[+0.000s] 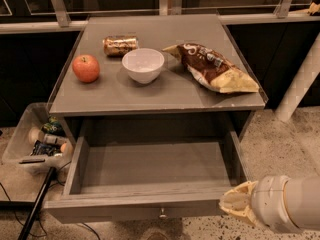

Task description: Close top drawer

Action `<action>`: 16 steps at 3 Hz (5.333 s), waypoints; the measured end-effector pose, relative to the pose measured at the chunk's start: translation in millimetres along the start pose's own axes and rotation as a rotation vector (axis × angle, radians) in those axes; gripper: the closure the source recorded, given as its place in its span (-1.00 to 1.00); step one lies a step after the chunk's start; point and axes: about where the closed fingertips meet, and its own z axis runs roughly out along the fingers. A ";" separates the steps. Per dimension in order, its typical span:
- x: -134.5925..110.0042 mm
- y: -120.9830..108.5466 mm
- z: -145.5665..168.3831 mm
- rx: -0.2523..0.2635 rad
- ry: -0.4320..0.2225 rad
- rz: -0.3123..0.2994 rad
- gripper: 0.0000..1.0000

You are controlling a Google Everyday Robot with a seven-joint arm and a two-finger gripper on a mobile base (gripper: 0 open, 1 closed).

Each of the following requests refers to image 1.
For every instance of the gold soda can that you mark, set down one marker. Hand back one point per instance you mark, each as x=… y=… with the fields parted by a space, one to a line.
x=119 y=45

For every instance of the white angled pole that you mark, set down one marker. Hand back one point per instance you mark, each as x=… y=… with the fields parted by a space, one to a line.
x=304 y=78

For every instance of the green snack bag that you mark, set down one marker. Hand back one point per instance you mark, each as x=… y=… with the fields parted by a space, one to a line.
x=53 y=126

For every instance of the blue snack packet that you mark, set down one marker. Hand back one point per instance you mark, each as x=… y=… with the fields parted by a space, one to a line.
x=40 y=148

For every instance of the brown yellow chip bag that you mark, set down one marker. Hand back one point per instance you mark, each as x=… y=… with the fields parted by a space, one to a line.
x=212 y=70

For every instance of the white bottle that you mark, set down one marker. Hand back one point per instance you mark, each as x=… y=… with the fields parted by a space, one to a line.
x=35 y=134

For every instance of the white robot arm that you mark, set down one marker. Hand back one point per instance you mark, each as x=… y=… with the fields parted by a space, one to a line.
x=278 y=203

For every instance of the metal railing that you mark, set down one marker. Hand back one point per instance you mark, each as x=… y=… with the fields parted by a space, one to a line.
x=36 y=16

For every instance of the white bowl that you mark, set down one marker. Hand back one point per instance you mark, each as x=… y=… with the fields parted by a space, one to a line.
x=143 y=65

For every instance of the clear plastic bin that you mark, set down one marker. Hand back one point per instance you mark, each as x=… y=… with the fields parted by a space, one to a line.
x=19 y=148

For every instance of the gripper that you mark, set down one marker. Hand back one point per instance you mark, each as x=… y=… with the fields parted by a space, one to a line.
x=268 y=202

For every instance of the red apple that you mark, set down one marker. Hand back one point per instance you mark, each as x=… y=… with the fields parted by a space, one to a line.
x=86 y=68

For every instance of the grey drawer cabinet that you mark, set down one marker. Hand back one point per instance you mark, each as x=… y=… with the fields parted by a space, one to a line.
x=173 y=91

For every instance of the black pole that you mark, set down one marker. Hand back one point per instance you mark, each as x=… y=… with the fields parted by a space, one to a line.
x=37 y=204

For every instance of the grey top drawer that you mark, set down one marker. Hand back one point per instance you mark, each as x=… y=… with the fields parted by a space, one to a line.
x=132 y=181

